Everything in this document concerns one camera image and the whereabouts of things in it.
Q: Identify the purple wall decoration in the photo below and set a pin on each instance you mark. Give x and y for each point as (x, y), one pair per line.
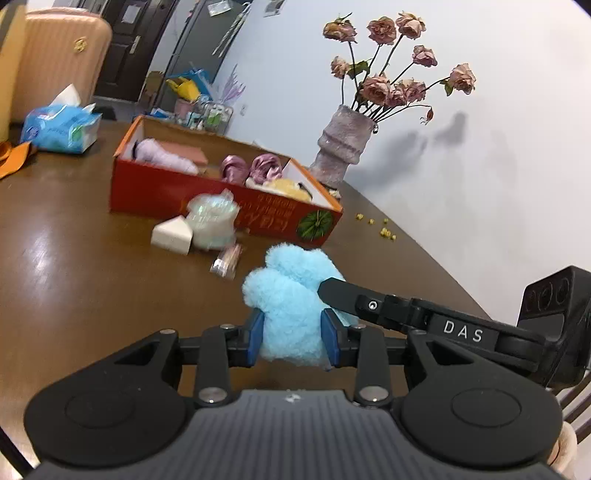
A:
(233, 85)

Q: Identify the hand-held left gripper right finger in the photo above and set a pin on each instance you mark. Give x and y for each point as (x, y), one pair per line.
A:
(330, 334)

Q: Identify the purple fluffy cloth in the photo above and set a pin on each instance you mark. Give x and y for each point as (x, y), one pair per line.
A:
(164, 154)

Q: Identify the white makeup sponge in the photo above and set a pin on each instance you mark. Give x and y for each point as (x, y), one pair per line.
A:
(171, 235)

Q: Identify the blue and yellow bag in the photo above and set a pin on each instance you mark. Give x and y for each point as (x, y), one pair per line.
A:
(191, 85)

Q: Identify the small pink clear packet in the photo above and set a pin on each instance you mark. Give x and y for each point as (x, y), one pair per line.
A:
(226, 261)

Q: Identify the brown cardboard carton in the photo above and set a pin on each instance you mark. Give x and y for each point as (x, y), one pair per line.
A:
(154, 90)

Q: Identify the dried pink rose bouquet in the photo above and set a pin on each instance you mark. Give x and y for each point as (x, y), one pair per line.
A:
(392, 83)

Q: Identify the scattered yellow flower bits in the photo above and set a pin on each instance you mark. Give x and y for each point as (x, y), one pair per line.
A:
(381, 228)

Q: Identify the blue tissue pack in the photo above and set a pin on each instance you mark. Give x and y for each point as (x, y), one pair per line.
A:
(60, 127)

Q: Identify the orange cloth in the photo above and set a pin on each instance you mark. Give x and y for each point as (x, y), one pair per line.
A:
(14, 157)

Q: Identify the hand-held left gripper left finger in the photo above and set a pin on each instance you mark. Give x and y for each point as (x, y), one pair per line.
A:
(256, 334)

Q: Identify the wooden chair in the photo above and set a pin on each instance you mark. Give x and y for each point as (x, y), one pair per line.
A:
(575, 401)

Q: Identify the bag of cotton pads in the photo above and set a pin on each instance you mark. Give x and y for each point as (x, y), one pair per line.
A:
(212, 221)

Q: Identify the pink satin scrunchie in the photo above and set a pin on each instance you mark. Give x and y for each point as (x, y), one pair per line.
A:
(267, 168)
(233, 168)

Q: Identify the blue fluffy cloth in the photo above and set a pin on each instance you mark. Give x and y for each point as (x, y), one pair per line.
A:
(288, 304)

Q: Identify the yellow plush toy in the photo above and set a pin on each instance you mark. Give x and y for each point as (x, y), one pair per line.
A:
(288, 187)

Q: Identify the red cardboard box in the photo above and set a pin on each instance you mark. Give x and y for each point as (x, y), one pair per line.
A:
(184, 196)

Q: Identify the pink ribbed ceramic vase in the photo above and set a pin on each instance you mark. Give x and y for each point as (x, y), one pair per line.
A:
(340, 143)

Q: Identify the wall electrical panel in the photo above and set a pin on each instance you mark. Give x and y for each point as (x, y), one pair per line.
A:
(276, 5)

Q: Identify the dark brown door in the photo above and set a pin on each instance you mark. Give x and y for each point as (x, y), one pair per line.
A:
(127, 46)

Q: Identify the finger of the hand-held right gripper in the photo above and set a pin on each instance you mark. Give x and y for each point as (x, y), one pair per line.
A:
(415, 314)

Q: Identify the grey refrigerator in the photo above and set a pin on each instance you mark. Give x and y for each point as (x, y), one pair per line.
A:
(207, 32)

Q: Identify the pink ribbed suitcase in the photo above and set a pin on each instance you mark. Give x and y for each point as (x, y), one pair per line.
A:
(62, 60)

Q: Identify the person's right hand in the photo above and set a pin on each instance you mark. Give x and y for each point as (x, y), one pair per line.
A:
(564, 450)

